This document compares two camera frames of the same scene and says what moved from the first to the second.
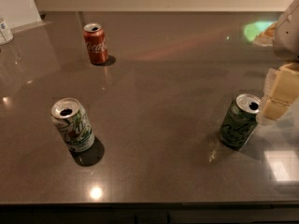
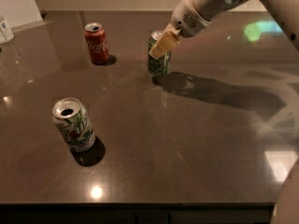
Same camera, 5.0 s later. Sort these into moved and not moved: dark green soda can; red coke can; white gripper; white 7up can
Moved: dark green soda can; white gripper
Not moved: white 7up can; red coke can
